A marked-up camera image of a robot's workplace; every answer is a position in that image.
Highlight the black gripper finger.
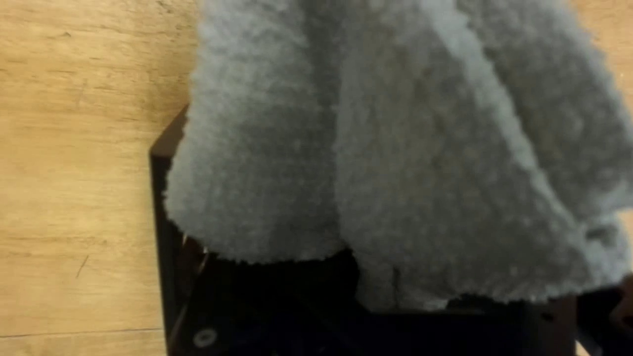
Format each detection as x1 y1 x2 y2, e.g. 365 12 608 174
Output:
577 275 633 356

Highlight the white towel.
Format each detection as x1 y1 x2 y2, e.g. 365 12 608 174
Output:
163 0 633 313

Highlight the black perforated box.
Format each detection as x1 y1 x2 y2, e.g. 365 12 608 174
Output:
147 115 575 356

